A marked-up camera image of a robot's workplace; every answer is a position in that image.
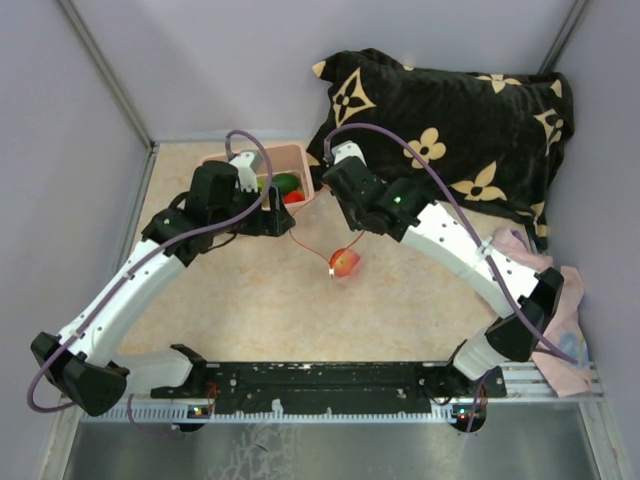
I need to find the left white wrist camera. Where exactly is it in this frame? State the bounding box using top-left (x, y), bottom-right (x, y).
top-left (229, 150), bottom-right (263, 192)

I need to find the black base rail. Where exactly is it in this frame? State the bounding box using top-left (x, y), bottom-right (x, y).
top-left (151, 362), bottom-right (477, 415)

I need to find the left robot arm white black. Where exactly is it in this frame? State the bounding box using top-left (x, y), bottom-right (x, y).
top-left (31, 154), bottom-right (295, 416)

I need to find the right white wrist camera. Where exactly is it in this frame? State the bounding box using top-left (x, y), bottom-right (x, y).
top-left (324, 141), bottom-right (367, 166)

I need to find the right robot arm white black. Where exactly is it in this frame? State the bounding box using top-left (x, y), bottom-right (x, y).
top-left (323, 156), bottom-right (564, 396)

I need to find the clear zip top bag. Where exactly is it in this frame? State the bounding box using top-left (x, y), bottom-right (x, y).
top-left (288, 187), bottom-right (364, 283)

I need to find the black floral blanket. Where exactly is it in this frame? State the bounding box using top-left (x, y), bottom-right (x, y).
top-left (307, 49), bottom-right (574, 251)

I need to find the dark green avocado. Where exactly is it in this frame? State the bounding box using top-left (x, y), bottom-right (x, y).
top-left (272, 172), bottom-right (300, 195)

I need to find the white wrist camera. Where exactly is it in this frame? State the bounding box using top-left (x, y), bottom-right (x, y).
top-left (324, 141), bottom-right (367, 166)
top-left (229, 150), bottom-right (263, 192)

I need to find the pink cloth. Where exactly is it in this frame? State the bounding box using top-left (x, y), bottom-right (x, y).
top-left (492, 228), bottom-right (591, 397)

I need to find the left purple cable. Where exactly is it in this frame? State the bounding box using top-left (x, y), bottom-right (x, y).
top-left (27, 130), bottom-right (274, 414)

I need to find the red apple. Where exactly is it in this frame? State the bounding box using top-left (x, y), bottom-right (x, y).
top-left (328, 248), bottom-right (361, 279)

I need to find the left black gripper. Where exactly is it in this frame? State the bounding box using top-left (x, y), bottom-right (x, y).
top-left (211, 180), bottom-right (294, 236)

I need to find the purple cable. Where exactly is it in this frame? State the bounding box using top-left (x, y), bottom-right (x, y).
top-left (323, 123), bottom-right (579, 365)
top-left (27, 130), bottom-right (274, 414)

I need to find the pink plastic bin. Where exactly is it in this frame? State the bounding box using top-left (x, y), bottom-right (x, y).
top-left (201, 143), bottom-right (315, 211)

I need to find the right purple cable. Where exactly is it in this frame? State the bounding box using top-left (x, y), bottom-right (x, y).
top-left (323, 123), bottom-right (579, 365)

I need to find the red mango fruit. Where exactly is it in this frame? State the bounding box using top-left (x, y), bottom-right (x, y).
top-left (284, 190), bottom-right (306, 204)

